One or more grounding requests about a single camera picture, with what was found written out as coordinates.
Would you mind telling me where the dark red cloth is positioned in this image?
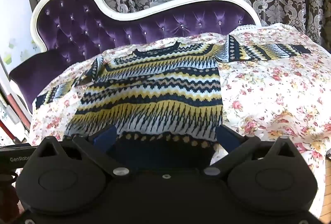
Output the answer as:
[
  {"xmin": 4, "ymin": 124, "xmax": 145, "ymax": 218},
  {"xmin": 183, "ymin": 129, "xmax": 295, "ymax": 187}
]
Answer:
[{"xmin": 0, "ymin": 171, "xmax": 20, "ymax": 218}]

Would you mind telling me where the floral blanket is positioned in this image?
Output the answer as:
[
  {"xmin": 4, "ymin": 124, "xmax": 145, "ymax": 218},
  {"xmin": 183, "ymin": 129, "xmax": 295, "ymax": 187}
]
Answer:
[{"xmin": 27, "ymin": 23, "xmax": 331, "ymax": 219}]

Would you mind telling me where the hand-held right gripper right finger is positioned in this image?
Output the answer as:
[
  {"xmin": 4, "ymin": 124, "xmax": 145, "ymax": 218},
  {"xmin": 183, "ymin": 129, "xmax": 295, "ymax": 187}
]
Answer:
[{"xmin": 204, "ymin": 125, "xmax": 296, "ymax": 178}]

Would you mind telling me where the purple tufted sofa white frame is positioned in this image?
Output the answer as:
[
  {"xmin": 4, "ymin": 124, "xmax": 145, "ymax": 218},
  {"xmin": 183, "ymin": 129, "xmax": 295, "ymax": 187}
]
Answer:
[{"xmin": 9, "ymin": 0, "xmax": 261, "ymax": 113}]

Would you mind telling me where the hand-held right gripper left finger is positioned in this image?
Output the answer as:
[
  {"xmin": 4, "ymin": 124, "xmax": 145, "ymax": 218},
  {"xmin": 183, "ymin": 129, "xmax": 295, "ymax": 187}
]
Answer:
[{"xmin": 38, "ymin": 124, "xmax": 133, "ymax": 179}]

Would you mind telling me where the green wall sticker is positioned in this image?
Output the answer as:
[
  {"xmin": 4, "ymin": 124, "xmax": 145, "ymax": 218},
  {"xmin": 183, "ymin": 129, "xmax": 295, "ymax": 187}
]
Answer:
[{"xmin": 4, "ymin": 38, "xmax": 39, "ymax": 64}]

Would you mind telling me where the yellow navy patterned knit sweater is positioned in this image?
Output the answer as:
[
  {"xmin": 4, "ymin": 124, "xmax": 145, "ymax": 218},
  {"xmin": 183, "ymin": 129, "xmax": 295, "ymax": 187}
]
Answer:
[{"xmin": 35, "ymin": 35, "xmax": 312, "ymax": 170}]

